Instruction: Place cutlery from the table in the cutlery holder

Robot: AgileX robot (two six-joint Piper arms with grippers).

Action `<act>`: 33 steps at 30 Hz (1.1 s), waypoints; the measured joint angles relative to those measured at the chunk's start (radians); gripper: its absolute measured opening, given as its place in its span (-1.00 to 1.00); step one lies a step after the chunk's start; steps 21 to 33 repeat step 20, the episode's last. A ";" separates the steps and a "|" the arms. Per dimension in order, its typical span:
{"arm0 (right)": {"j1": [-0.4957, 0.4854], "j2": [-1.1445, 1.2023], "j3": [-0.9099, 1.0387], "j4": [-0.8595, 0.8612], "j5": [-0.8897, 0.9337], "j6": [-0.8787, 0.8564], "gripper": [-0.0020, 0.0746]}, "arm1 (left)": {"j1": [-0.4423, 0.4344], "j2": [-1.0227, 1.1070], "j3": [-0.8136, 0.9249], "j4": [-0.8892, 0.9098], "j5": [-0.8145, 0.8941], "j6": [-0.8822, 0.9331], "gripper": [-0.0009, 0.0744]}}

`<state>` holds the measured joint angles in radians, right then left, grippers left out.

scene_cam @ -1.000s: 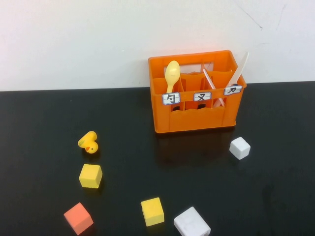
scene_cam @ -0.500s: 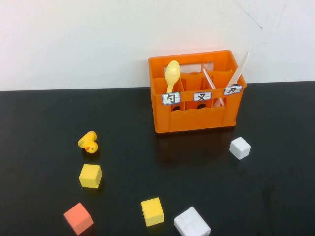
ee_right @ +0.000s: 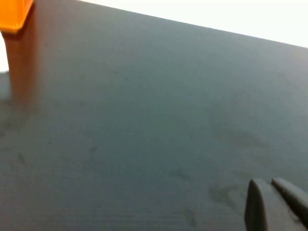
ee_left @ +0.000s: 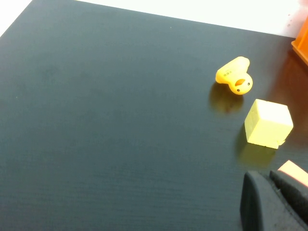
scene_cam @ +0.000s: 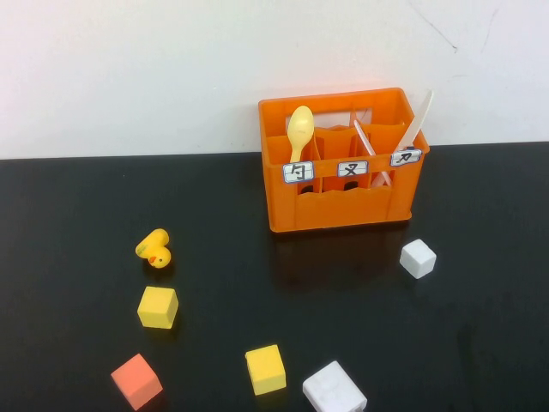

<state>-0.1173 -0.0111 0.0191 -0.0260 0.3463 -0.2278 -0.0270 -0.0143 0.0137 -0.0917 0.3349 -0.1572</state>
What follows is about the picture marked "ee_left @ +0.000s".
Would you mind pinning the salmon orange foam cube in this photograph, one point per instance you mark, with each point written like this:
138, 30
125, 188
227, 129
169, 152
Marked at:
294, 172

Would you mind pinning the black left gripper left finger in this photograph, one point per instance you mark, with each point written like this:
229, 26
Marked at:
262, 209

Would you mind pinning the yellow rubber duck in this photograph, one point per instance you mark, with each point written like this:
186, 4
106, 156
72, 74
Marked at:
233, 72

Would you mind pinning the orange plastic cutlery holder crate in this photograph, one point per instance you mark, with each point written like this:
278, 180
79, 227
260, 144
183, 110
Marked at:
302, 45

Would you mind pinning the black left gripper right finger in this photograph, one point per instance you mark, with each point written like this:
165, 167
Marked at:
293, 192

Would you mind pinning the yellow foam cube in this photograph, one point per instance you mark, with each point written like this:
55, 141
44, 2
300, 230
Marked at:
268, 122

